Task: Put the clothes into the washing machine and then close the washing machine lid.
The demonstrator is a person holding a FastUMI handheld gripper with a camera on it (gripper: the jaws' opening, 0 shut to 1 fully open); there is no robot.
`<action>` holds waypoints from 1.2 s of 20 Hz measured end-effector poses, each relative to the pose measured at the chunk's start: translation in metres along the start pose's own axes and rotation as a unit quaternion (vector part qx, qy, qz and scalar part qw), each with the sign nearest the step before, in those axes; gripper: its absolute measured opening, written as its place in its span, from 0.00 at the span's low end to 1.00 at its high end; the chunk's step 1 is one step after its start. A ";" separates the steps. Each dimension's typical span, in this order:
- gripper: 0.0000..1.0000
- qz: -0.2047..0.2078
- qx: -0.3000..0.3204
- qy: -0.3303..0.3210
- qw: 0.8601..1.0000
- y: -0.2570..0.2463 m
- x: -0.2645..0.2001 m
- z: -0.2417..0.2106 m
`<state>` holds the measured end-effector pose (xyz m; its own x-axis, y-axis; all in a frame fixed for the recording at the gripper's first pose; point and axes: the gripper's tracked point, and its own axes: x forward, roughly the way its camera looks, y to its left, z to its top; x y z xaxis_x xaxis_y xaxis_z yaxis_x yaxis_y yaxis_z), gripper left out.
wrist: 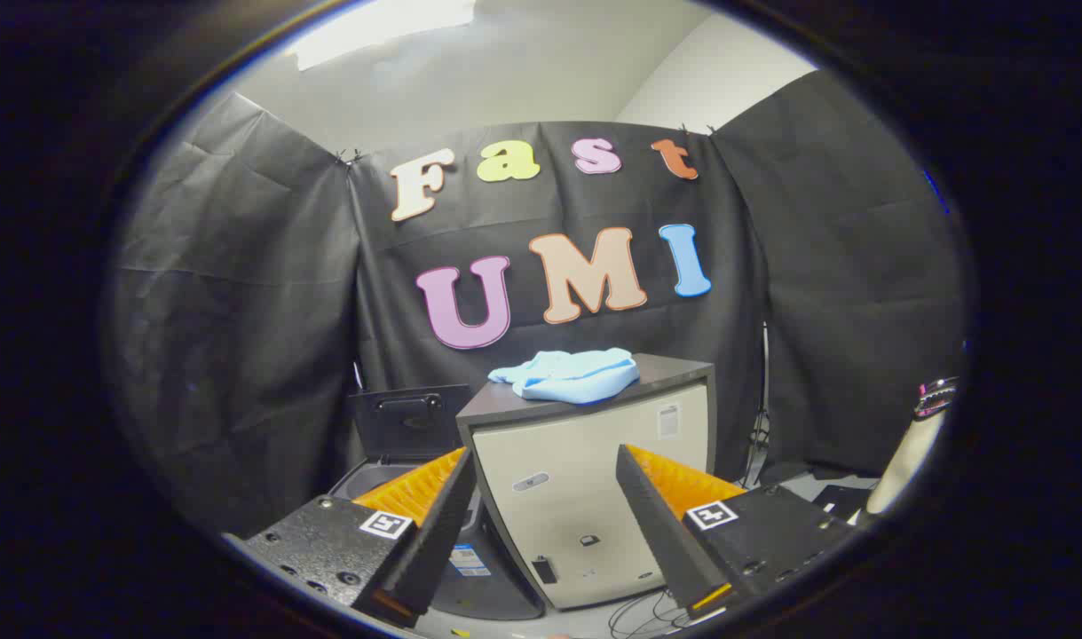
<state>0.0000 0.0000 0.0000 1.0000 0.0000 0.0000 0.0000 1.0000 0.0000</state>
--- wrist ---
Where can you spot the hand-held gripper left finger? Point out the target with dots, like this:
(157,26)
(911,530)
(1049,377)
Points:
(434,532)

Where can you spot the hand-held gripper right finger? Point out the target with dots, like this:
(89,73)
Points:
(660,528)

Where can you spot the dark grey washing machine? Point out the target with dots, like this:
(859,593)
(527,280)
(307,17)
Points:
(496,577)

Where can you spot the light blue cloth garment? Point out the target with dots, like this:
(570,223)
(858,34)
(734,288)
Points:
(572,374)

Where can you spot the flat black floor object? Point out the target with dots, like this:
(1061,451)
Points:
(841,501)

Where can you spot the white bottle with dark cap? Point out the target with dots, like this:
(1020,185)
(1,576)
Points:
(904,453)

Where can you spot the black backdrop cloth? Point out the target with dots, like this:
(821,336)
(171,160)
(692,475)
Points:
(239,311)

